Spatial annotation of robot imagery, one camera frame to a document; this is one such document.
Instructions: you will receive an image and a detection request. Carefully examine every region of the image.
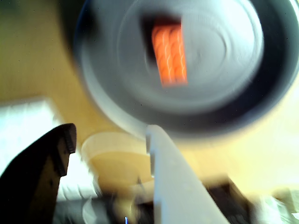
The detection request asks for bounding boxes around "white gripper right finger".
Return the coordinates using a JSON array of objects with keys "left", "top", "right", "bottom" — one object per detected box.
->
[{"left": 144, "top": 124, "right": 230, "bottom": 224}]

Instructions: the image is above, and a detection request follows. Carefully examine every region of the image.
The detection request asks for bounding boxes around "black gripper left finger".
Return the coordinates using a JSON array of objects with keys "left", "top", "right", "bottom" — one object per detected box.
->
[{"left": 0, "top": 123, "right": 78, "bottom": 224}]

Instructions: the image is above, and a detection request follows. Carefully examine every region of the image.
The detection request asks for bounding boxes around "red lego block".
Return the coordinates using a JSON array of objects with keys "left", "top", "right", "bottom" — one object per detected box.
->
[{"left": 150, "top": 23, "right": 189, "bottom": 88}]

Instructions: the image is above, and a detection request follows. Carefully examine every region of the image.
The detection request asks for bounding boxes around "pale round plastic cup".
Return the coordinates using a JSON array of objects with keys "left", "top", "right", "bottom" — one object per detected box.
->
[{"left": 81, "top": 132, "right": 155, "bottom": 187}]

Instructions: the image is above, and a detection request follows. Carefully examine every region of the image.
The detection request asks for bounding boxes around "dark round metal pan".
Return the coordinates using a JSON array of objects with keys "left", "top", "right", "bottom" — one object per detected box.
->
[{"left": 72, "top": 0, "right": 299, "bottom": 138}]

